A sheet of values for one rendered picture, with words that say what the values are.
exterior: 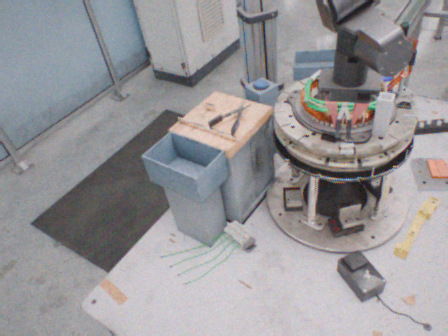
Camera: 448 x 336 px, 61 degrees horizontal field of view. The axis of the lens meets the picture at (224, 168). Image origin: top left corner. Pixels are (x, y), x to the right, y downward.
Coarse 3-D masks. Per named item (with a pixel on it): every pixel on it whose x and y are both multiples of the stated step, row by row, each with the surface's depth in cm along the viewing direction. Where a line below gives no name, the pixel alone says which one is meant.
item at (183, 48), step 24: (144, 0) 288; (168, 0) 275; (192, 0) 288; (216, 0) 310; (144, 24) 305; (168, 24) 290; (192, 24) 296; (216, 24) 320; (168, 48) 308; (192, 48) 305; (216, 48) 332; (168, 72) 326; (192, 72) 314
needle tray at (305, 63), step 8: (296, 56) 119; (304, 56) 119; (312, 56) 118; (320, 56) 118; (328, 56) 118; (296, 64) 120; (304, 64) 119; (312, 64) 119; (320, 64) 118; (328, 64) 117; (296, 72) 112; (304, 72) 111; (312, 72) 111; (296, 80) 113
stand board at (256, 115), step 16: (224, 96) 104; (192, 112) 100; (208, 112) 99; (224, 112) 98; (256, 112) 96; (272, 112) 98; (176, 128) 96; (192, 128) 95; (224, 128) 93; (240, 128) 92; (256, 128) 94; (208, 144) 89; (224, 144) 88; (240, 144) 90
